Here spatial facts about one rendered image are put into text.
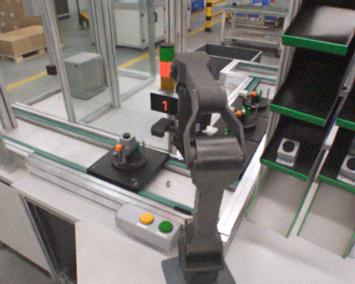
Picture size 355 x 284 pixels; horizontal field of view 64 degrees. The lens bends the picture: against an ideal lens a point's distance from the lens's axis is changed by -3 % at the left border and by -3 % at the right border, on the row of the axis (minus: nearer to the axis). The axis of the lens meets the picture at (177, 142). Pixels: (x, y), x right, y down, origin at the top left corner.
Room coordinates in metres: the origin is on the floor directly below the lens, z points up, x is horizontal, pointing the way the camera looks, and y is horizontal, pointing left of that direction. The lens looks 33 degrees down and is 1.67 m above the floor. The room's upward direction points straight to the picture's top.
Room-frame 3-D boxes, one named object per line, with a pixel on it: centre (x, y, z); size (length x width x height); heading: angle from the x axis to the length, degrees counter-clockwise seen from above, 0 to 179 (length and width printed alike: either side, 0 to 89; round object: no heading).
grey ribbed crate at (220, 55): (2.89, -0.49, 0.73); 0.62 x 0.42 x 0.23; 62
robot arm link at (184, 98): (0.59, -0.03, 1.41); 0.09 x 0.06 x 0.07; 6
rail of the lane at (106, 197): (0.78, 0.24, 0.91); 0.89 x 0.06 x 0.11; 62
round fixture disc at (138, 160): (0.93, 0.19, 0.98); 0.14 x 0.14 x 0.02
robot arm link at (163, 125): (0.59, -0.03, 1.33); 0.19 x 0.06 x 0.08; 62
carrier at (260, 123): (1.23, -0.31, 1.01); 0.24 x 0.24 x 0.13; 62
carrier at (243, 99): (1.45, -0.43, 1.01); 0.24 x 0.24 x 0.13; 62
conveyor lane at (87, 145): (0.95, 0.18, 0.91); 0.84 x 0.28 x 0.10; 62
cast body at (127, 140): (0.94, 0.19, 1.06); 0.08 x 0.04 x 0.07; 152
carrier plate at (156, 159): (0.93, 0.19, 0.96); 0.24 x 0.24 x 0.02; 62
